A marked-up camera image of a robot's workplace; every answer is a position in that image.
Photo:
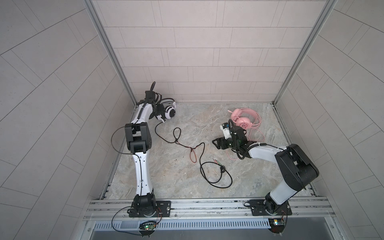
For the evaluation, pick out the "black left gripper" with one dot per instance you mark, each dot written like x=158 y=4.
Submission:
x=160 y=109

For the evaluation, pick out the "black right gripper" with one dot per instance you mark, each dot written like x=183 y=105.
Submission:
x=223 y=140

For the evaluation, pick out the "white black gaming headphones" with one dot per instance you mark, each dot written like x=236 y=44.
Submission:
x=166 y=109

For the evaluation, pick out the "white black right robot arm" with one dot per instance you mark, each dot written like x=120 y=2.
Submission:
x=297 y=169

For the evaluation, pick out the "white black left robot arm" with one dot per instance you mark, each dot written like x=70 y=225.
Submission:
x=139 y=143

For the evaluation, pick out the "pink headphones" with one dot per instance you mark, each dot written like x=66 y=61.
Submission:
x=246 y=118

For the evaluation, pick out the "right circuit board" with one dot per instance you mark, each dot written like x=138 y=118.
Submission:
x=277 y=226

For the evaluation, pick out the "circuit board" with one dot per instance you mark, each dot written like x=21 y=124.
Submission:
x=277 y=226
x=148 y=226

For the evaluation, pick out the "left circuit board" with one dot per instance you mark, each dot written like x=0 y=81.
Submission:
x=148 y=226

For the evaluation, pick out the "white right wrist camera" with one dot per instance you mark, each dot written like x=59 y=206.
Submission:
x=226 y=130

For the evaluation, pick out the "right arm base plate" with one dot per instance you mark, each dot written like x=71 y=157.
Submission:
x=268 y=208

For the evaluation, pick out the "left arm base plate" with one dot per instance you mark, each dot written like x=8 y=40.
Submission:
x=149 y=209

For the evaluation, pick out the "aluminium left corner post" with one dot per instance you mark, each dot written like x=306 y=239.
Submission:
x=107 y=44

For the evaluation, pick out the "aluminium corner post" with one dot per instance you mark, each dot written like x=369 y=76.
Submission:
x=319 y=23
x=107 y=44

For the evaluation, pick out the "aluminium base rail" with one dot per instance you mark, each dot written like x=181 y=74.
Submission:
x=224 y=208

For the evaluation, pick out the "aluminium right corner post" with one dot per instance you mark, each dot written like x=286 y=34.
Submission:
x=319 y=23

